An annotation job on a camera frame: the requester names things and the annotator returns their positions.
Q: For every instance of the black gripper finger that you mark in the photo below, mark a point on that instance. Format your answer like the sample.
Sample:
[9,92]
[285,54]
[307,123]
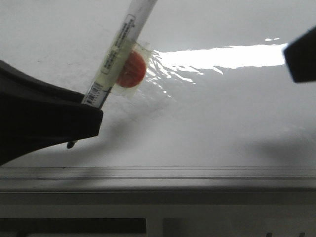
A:
[35,114]
[300,57]

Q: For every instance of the red round magnet with tape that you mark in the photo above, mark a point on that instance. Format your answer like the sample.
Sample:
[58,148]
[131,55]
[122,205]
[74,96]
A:
[134,70]

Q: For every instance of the white black whiteboard marker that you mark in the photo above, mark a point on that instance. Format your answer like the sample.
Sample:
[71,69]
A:
[126,37]

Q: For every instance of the white whiteboard with aluminium frame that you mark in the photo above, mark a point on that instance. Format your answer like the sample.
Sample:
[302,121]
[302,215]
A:
[217,110]

